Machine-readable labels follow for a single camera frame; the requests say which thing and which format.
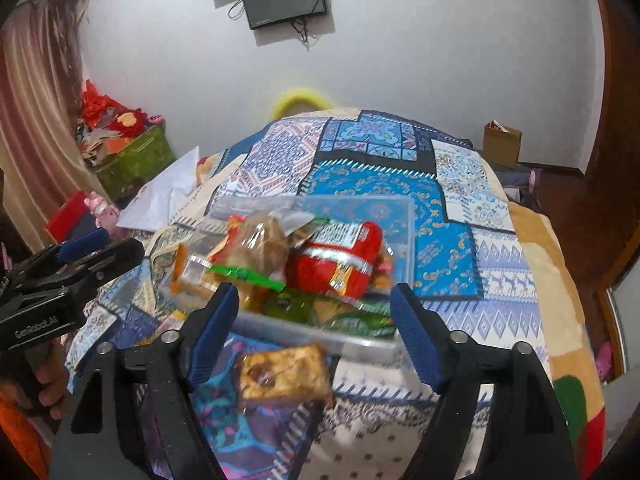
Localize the nut cake clear pack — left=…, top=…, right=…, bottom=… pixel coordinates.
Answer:
left=236, top=344, right=333, bottom=408

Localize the red box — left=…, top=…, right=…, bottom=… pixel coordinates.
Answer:
left=44, top=191, right=96, bottom=243

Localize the red stuffed items pile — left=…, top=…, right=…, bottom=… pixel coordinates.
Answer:
left=75, top=79, right=165, bottom=159

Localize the brown pastry clear pack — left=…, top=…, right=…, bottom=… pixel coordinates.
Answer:
left=370, top=240, right=395, bottom=295

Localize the green pea snack bag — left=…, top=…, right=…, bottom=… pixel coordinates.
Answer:
left=260, top=289, right=396, bottom=339

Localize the red snack bag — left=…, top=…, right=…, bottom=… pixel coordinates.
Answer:
left=285, top=220, right=383, bottom=299

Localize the person left hand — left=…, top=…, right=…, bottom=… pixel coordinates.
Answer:
left=35, top=339, right=70, bottom=420

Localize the round biscuit roll pack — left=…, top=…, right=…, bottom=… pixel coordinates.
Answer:
left=168, top=244, right=270, bottom=312

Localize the striped pink curtain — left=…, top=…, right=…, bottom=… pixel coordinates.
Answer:
left=1, top=0, right=103, bottom=252

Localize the brown cardboard box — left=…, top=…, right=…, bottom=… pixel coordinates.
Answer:
left=482, top=120, right=522, bottom=168

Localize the pink plush toy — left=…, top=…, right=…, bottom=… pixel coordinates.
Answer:
left=84, top=191, right=119, bottom=234

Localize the clear bag of cookies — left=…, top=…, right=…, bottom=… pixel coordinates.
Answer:
left=224, top=209, right=316, bottom=283

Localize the green storage box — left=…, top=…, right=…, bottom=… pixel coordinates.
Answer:
left=94, top=124, right=176, bottom=202

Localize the clear plastic storage box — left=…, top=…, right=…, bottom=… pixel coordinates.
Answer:
left=162, top=195, right=414, bottom=364

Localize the patchwork patterned bed blanket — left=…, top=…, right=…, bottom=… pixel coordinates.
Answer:
left=50, top=110, right=605, bottom=479

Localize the yellow fuzzy hoop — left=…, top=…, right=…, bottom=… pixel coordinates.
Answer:
left=269, top=88, right=334, bottom=122

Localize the brown wooden door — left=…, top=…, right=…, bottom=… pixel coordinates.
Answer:
left=576, top=0, right=639, bottom=287

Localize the red yellow small snack packet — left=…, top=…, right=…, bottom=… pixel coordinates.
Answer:
left=206, top=214, right=246, bottom=266

